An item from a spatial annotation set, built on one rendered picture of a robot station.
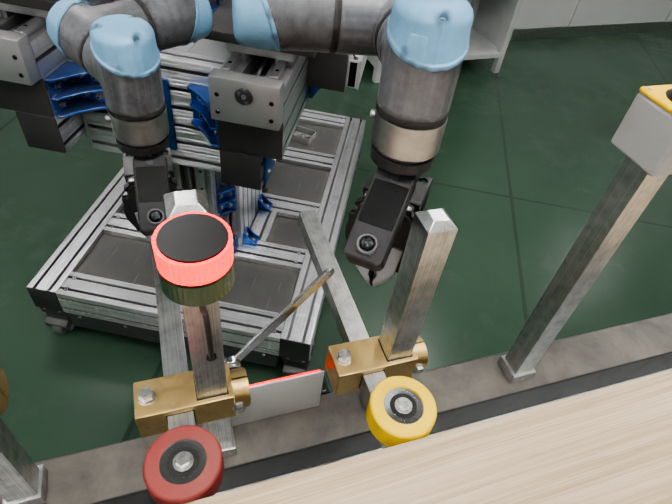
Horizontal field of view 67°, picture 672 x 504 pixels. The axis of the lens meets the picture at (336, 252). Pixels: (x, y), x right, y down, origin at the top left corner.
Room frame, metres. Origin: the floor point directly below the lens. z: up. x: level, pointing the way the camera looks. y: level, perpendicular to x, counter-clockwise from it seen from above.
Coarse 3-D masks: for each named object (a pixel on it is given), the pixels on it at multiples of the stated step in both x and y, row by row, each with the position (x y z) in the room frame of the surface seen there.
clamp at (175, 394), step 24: (144, 384) 0.30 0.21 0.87; (168, 384) 0.31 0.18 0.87; (192, 384) 0.31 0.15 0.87; (240, 384) 0.32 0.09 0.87; (144, 408) 0.27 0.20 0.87; (168, 408) 0.28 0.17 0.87; (192, 408) 0.28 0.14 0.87; (216, 408) 0.30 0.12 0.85; (240, 408) 0.30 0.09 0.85; (144, 432) 0.26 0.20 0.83
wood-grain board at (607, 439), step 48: (624, 384) 0.39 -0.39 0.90; (480, 432) 0.29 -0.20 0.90; (528, 432) 0.30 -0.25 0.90; (576, 432) 0.31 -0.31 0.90; (624, 432) 0.32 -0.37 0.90; (288, 480) 0.21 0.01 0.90; (336, 480) 0.21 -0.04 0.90; (384, 480) 0.22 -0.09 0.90; (432, 480) 0.23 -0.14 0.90; (480, 480) 0.23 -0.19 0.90; (528, 480) 0.24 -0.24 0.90; (576, 480) 0.25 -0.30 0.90; (624, 480) 0.26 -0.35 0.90
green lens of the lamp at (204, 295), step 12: (228, 276) 0.27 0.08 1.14; (168, 288) 0.25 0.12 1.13; (180, 288) 0.24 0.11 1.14; (192, 288) 0.24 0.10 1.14; (204, 288) 0.25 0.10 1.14; (216, 288) 0.25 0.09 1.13; (228, 288) 0.26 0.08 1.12; (180, 300) 0.24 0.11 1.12; (192, 300) 0.24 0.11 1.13; (204, 300) 0.25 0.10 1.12; (216, 300) 0.25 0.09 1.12
